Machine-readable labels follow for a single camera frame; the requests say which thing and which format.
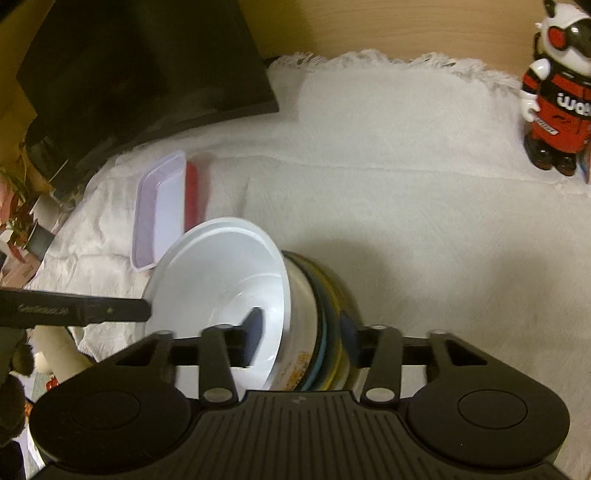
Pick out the white printed paper bowl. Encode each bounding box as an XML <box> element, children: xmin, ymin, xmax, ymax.
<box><xmin>142</xmin><ymin>216</ymin><xmax>320</xmax><ymax>394</ymax></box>

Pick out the white rectangular plastic tray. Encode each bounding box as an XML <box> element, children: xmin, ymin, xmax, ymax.
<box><xmin>130</xmin><ymin>150</ymin><xmax>188</xmax><ymax>271</ymax></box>

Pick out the cardboard box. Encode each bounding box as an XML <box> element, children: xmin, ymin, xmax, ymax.
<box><xmin>0</xmin><ymin>251</ymin><xmax>44</xmax><ymax>289</ymax></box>

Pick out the cream soft object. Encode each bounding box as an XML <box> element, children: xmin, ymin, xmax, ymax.
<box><xmin>28</xmin><ymin>325</ymin><xmax>95</xmax><ymax>384</ymax></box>

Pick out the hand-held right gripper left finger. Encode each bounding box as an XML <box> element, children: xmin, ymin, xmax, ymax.
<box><xmin>112</xmin><ymin>307</ymin><xmax>265</xmax><ymax>402</ymax></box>

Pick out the white fringed cloth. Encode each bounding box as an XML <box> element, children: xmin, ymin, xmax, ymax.
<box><xmin>28</xmin><ymin>50</ymin><xmax>591</xmax><ymax>409</ymax></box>

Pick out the person's left hand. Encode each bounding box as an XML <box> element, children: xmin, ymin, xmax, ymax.
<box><xmin>0</xmin><ymin>329</ymin><xmax>34</xmax><ymax>446</ymax></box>

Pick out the black monitor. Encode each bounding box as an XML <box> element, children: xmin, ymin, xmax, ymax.
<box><xmin>16</xmin><ymin>0</ymin><xmax>281</xmax><ymax>188</ymax></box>

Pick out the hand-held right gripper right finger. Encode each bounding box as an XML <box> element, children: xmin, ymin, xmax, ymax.
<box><xmin>341</xmin><ymin>318</ymin><xmax>478</xmax><ymax>403</ymax></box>

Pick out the white bowl with yellow rim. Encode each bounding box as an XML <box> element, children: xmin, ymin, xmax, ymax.
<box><xmin>281</xmin><ymin>250</ymin><xmax>363</xmax><ymax>391</ymax></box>

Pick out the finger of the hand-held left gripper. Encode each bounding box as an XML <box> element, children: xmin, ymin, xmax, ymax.
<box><xmin>85</xmin><ymin>297</ymin><xmax>153</xmax><ymax>325</ymax></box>

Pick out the blue bowl with black rim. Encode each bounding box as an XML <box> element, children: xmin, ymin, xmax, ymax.
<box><xmin>308</xmin><ymin>265</ymin><xmax>343</xmax><ymax>391</ymax></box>

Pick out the red and black toy figure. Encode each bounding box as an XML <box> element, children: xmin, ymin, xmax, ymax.
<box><xmin>519</xmin><ymin>0</ymin><xmax>591</xmax><ymax>175</ymax></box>

